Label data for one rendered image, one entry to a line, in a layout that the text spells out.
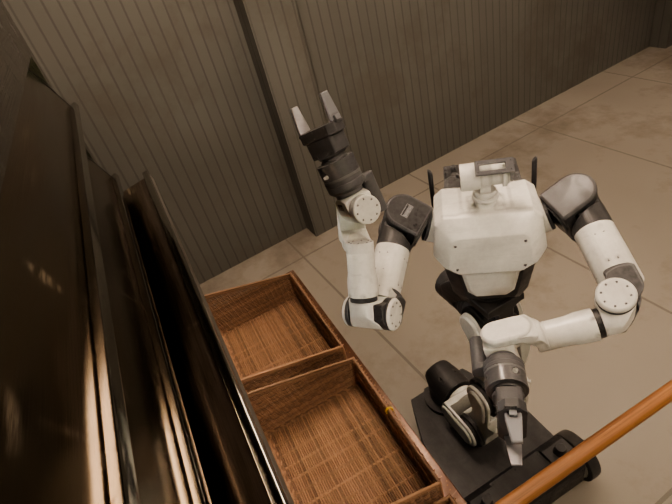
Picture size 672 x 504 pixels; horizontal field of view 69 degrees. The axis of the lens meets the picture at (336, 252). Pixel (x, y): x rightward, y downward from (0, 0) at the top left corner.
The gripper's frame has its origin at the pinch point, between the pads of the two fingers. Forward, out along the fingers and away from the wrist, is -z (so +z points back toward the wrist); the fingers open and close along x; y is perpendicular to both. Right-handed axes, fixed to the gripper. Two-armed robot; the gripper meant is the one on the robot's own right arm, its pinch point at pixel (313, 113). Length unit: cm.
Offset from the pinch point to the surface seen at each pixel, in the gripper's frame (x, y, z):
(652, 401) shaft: 47, -6, 75
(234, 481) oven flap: 9, 56, 46
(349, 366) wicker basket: -55, -15, 86
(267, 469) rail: 16, 53, 44
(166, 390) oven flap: -6, 54, 32
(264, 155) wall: -203, -126, 10
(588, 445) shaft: 40, 9, 74
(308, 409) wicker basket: -68, 2, 95
